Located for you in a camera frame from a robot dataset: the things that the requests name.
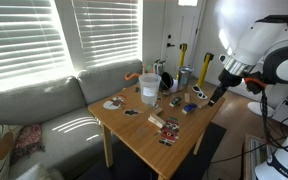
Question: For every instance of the yellow stanchion post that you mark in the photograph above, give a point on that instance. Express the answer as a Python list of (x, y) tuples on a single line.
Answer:
[(207, 59), (183, 48)]

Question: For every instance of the grey sofa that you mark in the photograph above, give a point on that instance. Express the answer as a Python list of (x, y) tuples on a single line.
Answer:
[(72, 136)]

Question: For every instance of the snowman cutout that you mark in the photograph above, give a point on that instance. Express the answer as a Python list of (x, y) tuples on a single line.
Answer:
[(114, 103)]

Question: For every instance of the right yellow stanchion post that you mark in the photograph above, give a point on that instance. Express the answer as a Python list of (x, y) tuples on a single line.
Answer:
[(207, 59)]

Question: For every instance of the long wooden block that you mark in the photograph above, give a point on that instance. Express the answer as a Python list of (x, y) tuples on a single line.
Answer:
[(187, 97)]

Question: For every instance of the small penguin cutout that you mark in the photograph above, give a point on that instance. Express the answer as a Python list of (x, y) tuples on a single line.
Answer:
[(131, 112)]

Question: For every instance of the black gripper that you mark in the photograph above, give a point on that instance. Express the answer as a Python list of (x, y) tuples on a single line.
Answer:
[(227, 80)]

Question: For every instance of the floral red cloth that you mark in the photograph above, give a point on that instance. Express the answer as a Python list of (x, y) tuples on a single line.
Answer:
[(28, 142)]

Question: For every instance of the white door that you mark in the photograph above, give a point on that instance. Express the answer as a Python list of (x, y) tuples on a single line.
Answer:
[(181, 25)]

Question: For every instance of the silver metal cup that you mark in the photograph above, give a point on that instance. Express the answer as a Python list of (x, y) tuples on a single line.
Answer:
[(184, 76)]

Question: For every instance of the white translucent plastic cup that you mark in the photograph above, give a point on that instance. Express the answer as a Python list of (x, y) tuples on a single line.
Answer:
[(149, 84)]

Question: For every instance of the small wooden block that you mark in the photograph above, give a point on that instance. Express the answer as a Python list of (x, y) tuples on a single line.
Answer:
[(202, 104)]

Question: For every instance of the wooden table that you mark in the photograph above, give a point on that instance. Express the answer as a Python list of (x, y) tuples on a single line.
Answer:
[(142, 136)]

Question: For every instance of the dark floor rug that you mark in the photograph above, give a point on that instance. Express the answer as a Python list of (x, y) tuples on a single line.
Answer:
[(173, 163)]

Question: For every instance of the packaged item in plastic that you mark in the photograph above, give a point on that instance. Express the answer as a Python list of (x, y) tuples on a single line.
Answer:
[(158, 67)]

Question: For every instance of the santa nutcracker figure cutout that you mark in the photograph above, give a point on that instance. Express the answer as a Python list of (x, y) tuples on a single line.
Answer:
[(169, 131)]

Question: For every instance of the blue toy car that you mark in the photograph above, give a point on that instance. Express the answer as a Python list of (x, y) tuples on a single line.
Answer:
[(188, 108)]

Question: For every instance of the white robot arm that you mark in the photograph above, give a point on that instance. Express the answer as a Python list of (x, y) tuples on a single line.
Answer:
[(260, 58)]

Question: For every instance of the dark toy car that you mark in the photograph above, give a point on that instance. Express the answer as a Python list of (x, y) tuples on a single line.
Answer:
[(175, 101)]

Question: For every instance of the orange octopus plush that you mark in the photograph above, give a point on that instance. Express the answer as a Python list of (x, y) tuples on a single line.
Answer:
[(147, 69)]

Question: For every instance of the left yellow stanchion post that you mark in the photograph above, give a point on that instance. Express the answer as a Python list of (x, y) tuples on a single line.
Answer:
[(183, 48)]

